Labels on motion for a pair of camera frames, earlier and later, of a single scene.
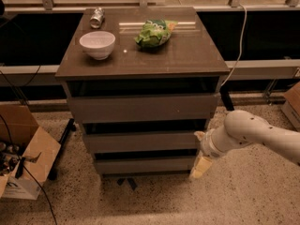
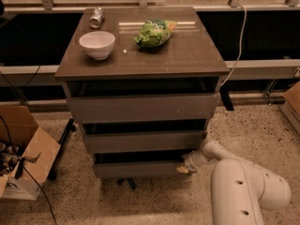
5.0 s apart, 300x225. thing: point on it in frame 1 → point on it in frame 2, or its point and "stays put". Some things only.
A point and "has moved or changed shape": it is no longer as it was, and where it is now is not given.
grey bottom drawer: (145, 166) has moved or changed shape
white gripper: (207, 145) → (194, 158)
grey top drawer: (144, 108) stays put
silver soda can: (97, 17) stays put
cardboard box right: (291, 106) stays put
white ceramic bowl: (97, 44) stays put
